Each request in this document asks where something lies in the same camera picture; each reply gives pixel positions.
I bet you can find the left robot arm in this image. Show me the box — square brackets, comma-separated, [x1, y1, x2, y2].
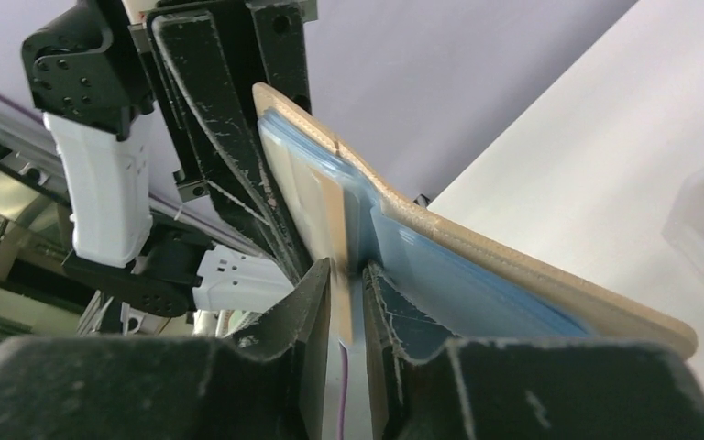
[22, 1, 317, 317]

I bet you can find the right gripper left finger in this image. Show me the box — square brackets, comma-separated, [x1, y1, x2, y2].
[0, 259, 331, 439]

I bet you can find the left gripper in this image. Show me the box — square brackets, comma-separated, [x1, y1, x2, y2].
[126, 1, 316, 282]

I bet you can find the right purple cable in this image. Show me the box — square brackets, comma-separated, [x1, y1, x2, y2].
[336, 341, 351, 440]

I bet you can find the beige card holder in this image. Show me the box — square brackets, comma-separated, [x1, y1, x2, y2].
[252, 83, 698, 358]

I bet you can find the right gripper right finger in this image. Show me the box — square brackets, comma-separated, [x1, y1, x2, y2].
[362, 262, 704, 439]

